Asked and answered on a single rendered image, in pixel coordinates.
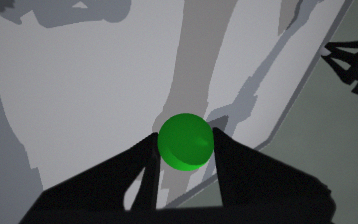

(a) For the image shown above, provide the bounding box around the green ball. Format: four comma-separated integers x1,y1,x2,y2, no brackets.
157,113,214,171

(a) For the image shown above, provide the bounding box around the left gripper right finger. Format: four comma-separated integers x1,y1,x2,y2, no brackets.
212,127,336,224

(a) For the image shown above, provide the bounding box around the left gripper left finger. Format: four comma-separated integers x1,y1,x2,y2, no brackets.
27,132,161,213

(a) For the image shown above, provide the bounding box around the grey table edge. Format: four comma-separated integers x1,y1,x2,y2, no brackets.
164,0,354,208

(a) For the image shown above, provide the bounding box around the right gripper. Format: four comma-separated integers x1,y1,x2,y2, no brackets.
321,41,358,85

